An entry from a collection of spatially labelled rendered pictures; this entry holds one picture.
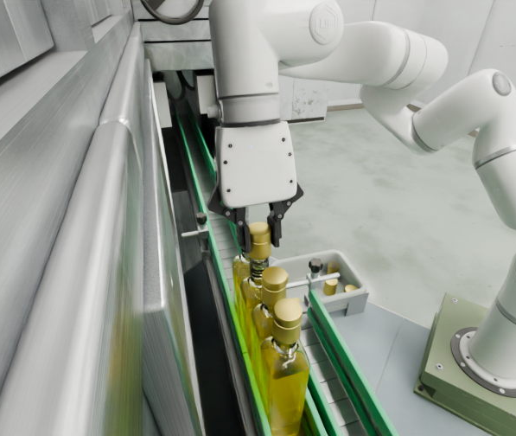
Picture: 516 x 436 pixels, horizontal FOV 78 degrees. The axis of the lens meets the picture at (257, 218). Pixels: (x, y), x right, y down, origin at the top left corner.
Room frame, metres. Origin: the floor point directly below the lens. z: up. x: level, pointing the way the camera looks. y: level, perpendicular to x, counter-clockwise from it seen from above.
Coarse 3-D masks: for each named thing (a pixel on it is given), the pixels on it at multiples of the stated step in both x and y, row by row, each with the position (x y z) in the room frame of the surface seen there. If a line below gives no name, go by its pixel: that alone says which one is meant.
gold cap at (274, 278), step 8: (264, 272) 0.31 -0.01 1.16; (272, 272) 0.31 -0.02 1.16; (280, 272) 0.31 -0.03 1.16; (264, 280) 0.29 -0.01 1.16; (272, 280) 0.29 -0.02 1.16; (280, 280) 0.29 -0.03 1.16; (264, 288) 0.29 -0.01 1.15; (272, 288) 0.29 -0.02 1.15; (280, 288) 0.29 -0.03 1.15; (264, 296) 0.29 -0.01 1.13; (272, 296) 0.29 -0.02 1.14; (280, 296) 0.29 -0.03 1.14; (264, 304) 0.29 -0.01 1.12; (272, 304) 0.29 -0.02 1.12
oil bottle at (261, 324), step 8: (256, 312) 0.30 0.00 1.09; (256, 320) 0.29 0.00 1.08; (264, 320) 0.29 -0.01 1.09; (272, 320) 0.29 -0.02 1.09; (256, 328) 0.29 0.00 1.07; (264, 328) 0.28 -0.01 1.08; (256, 336) 0.29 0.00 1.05; (264, 336) 0.27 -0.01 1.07; (256, 344) 0.29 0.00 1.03; (256, 352) 0.29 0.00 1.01; (256, 360) 0.29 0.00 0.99; (256, 368) 0.29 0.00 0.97; (256, 376) 0.29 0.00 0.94
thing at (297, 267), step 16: (304, 256) 0.70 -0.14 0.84; (320, 256) 0.71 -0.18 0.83; (336, 256) 0.72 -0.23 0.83; (288, 272) 0.68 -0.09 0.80; (304, 272) 0.69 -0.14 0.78; (320, 272) 0.70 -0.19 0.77; (352, 272) 0.64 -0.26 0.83; (304, 288) 0.64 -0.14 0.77; (320, 288) 0.64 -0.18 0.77; (336, 288) 0.64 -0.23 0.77
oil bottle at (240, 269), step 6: (234, 258) 0.42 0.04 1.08; (240, 258) 0.41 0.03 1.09; (234, 264) 0.41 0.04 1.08; (240, 264) 0.40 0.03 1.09; (246, 264) 0.40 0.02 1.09; (234, 270) 0.41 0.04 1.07; (240, 270) 0.39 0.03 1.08; (246, 270) 0.39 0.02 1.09; (234, 276) 0.41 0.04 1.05; (240, 276) 0.39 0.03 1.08; (246, 276) 0.39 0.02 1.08; (234, 282) 0.41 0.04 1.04; (234, 288) 0.41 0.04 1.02; (234, 294) 0.42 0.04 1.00; (234, 300) 0.42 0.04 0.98; (234, 306) 0.42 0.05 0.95; (240, 324) 0.38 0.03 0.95
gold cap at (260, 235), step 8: (256, 224) 0.37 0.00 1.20; (264, 224) 0.37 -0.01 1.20; (256, 232) 0.35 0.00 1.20; (264, 232) 0.35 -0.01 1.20; (256, 240) 0.34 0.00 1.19; (264, 240) 0.34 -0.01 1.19; (256, 248) 0.34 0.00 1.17; (264, 248) 0.34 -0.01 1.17; (256, 256) 0.34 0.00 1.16; (264, 256) 0.34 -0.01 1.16
